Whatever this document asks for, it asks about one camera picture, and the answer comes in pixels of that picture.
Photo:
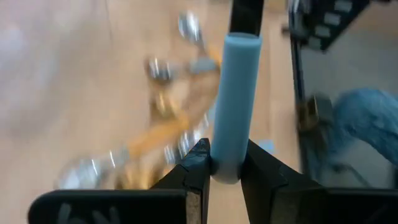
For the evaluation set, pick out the black rack with white labels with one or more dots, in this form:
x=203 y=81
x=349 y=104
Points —
x=304 y=15

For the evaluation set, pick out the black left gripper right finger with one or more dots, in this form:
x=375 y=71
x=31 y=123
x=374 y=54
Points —
x=280 y=202

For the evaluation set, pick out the blue fabric object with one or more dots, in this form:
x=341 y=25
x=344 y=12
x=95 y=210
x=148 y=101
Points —
x=367 y=118

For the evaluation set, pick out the long gold spoon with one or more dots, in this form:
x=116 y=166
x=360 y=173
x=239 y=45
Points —
x=199 y=90

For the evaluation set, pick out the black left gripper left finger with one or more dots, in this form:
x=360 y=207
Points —
x=124 y=208

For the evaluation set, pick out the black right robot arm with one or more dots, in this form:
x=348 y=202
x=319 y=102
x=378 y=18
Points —
x=247 y=15

